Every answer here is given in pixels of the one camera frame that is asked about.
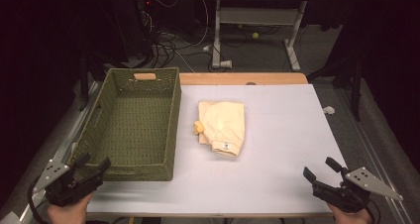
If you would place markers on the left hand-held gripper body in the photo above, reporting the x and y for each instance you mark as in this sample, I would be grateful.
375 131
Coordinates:
71 189

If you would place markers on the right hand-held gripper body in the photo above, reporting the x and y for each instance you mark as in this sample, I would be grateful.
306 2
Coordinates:
346 194

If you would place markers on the green woven basket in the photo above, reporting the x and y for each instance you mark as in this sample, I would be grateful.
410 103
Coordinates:
132 131

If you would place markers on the cream garment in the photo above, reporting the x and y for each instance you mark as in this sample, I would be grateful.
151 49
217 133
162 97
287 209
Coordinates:
223 125

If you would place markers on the person's right hand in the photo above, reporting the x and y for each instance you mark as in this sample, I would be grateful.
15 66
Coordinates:
350 217

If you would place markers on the person's left hand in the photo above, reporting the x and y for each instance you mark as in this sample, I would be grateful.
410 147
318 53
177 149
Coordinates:
67 214

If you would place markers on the white table sheet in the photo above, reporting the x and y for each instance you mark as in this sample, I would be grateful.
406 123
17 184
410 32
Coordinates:
270 151

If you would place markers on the white paper scrap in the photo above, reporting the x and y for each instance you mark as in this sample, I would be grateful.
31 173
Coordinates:
329 110

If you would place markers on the black metal stand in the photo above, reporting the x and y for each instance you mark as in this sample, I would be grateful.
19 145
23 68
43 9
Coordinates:
84 82
355 85

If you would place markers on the yellow tennis ball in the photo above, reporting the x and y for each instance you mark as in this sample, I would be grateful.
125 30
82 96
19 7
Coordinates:
255 35

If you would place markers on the white plug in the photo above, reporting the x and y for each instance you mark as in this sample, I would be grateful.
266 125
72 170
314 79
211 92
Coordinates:
206 48

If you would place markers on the aluminium table rail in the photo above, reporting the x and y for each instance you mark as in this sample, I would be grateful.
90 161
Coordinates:
376 158
52 164

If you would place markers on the white desk frame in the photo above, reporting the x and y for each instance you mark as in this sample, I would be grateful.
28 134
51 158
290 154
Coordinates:
256 16

